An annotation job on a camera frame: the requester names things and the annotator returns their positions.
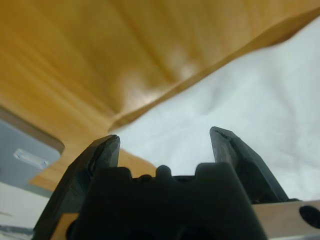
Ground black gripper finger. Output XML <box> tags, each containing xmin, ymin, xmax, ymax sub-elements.
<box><xmin>209</xmin><ymin>126</ymin><xmax>290</xmax><ymax>204</ymax></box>
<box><xmin>33</xmin><ymin>134</ymin><xmax>121</xmax><ymax>240</ymax></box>

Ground white T-shirt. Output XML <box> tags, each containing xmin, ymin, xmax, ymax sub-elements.
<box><xmin>107</xmin><ymin>22</ymin><xmax>320</xmax><ymax>204</ymax></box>

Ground grey base plate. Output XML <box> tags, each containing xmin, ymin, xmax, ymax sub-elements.
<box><xmin>0</xmin><ymin>107</ymin><xmax>66</xmax><ymax>194</ymax></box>

